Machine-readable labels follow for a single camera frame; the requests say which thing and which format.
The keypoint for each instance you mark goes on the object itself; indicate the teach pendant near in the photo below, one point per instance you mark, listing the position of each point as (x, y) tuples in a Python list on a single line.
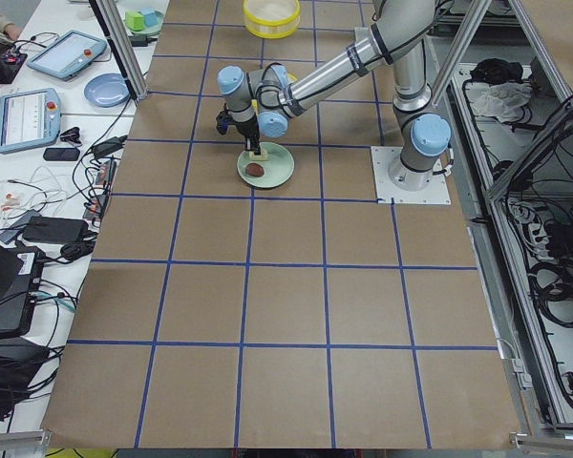
[(29, 120)]

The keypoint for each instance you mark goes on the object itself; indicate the green foam block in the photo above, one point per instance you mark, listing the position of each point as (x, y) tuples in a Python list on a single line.
[(134, 20)]

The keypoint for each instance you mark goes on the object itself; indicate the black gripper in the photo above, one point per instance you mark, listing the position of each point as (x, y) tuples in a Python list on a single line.
[(248, 130)]

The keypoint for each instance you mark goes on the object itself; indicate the white bun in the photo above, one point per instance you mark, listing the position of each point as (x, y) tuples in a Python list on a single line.
[(258, 155)]

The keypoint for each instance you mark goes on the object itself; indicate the brown bun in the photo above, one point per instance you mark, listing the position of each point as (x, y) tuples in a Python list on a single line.
[(254, 170)]

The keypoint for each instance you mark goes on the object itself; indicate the black laptop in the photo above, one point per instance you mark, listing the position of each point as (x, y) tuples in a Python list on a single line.
[(20, 274)]

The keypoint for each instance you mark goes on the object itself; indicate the teach pendant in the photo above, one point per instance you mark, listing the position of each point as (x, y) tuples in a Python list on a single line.
[(71, 53), (29, 120)]

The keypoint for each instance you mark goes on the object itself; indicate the white crumpled cloth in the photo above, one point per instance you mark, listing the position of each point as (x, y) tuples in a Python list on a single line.
[(504, 102)]

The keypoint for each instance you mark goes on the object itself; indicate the black power adapter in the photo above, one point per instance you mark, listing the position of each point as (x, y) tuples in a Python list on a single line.
[(108, 146)]

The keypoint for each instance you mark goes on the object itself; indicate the blue foam block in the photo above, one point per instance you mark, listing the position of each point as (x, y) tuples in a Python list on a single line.
[(149, 17)]

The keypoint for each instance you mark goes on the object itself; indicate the teach pendant far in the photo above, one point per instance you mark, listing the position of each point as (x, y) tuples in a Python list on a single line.
[(71, 53)]

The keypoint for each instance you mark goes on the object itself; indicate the blue plate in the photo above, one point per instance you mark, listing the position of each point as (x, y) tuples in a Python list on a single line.
[(106, 90)]

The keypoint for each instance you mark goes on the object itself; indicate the aluminium frame post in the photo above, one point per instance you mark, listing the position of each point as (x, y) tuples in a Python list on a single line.
[(108, 18)]

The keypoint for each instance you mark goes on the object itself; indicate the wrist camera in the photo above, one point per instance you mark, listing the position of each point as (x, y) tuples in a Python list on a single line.
[(223, 121)]

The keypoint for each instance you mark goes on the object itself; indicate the light green plate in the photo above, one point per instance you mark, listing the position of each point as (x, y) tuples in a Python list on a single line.
[(279, 166)]

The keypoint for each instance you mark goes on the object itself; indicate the green bowl with blocks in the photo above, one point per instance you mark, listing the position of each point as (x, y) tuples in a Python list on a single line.
[(152, 31)]

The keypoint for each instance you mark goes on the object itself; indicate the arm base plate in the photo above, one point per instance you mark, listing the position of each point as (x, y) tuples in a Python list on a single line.
[(395, 184)]

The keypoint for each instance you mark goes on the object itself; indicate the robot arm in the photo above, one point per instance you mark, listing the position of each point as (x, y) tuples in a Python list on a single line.
[(260, 104)]

